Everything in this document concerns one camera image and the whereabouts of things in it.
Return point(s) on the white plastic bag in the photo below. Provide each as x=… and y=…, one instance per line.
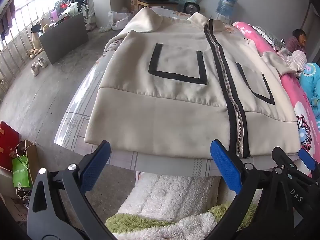
x=118, y=20

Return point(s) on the white water dispenser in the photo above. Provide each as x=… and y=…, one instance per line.
x=221, y=20

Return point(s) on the dark hanging clothes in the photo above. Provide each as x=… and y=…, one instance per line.
x=6, y=22

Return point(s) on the green paper bag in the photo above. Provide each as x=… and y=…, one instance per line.
x=21, y=172

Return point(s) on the wheelchair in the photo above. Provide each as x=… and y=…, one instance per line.
x=81, y=0

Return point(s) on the brown paper bag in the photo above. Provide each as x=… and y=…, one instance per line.
x=32, y=155

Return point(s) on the white green fleece robe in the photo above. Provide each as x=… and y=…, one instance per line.
x=162, y=200

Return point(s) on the tan slippers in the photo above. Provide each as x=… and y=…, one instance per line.
x=35, y=53

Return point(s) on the blue water bottle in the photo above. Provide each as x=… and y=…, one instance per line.
x=226, y=5

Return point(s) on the striped knit cloth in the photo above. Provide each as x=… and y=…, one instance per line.
x=297, y=58

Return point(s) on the blue printed quilt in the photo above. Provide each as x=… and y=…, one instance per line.
x=310, y=80

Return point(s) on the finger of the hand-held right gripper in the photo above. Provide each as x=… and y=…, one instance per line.
x=281, y=158
x=306, y=158

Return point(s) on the black small fan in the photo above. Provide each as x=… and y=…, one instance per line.
x=191, y=8

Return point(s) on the cream zip jacket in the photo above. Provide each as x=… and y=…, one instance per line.
x=175, y=105

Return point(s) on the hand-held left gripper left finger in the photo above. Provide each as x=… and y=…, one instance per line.
x=96, y=167

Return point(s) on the metal railing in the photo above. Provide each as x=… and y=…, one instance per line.
x=17, y=55

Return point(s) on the pink floral blanket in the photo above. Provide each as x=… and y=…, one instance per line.
x=292, y=92

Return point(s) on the dark grey cabinet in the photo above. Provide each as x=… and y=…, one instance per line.
x=65, y=40

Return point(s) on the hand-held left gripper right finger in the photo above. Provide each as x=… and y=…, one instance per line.
x=226, y=165

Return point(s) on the grey lace-edged pillow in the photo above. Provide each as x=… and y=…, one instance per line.
x=270, y=38

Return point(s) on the pink cup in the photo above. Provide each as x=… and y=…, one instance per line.
x=53, y=14

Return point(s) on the red paper bag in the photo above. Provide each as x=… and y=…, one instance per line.
x=8, y=145

